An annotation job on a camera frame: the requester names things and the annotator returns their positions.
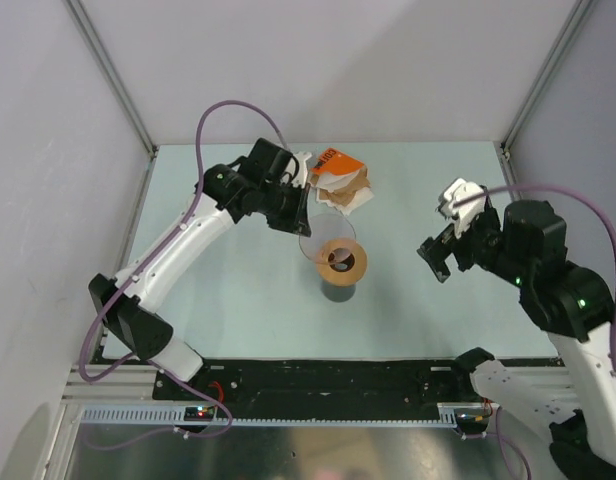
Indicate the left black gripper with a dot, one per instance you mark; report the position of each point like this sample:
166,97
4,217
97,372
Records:
289,224

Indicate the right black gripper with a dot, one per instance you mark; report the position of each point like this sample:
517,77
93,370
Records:
434,250

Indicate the pink glass dripper cone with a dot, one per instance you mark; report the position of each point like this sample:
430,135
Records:
332,240

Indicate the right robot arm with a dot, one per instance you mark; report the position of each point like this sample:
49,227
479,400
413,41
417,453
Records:
572,305

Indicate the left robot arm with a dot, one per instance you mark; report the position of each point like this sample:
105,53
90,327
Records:
270,180

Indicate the orange coffee filter package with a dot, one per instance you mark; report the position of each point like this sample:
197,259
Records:
337,163

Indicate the glass carafe with coffee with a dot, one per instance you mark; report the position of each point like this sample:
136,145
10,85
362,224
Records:
336,293

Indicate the stack of paper filters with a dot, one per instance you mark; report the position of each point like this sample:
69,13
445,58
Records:
344,193

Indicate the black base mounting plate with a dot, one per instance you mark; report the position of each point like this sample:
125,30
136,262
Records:
335,390

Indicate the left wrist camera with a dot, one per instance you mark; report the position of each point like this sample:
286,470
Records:
298,168

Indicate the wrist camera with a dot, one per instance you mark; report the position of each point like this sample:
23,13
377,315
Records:
298,168
460,203

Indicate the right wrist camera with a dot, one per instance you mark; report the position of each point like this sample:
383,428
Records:
460,203

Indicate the aluminium extrusion rail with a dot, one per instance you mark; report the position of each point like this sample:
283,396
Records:
127,383

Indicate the left aluminium frame post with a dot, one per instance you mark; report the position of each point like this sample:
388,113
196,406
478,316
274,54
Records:
94,43

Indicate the aluminium frame post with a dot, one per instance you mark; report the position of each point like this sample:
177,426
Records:
557,53
94,43

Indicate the right aluminium frame post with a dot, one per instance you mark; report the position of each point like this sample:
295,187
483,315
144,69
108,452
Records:
557,53

